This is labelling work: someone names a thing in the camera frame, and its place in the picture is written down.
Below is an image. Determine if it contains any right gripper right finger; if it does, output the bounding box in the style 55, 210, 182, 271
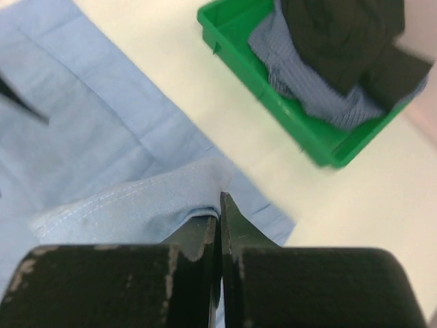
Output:
221, 193, 427, 327

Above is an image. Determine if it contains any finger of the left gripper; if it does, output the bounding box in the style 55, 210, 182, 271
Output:
1, 73, 50, 125

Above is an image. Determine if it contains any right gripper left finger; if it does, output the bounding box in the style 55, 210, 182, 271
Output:
1, 217, 219, 327

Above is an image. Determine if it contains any light blue long sleeve shirt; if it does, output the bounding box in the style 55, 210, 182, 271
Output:
0, 0, 297, 328

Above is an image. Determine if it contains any black long sleeve shirt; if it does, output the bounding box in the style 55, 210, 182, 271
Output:
281, 0, 433, 110

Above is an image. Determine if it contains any dark blue checked shirt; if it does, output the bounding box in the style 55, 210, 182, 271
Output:
248, 1, 427, 131

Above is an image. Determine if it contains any green plastic bin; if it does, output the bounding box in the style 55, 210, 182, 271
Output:
197, 1, 406, 169

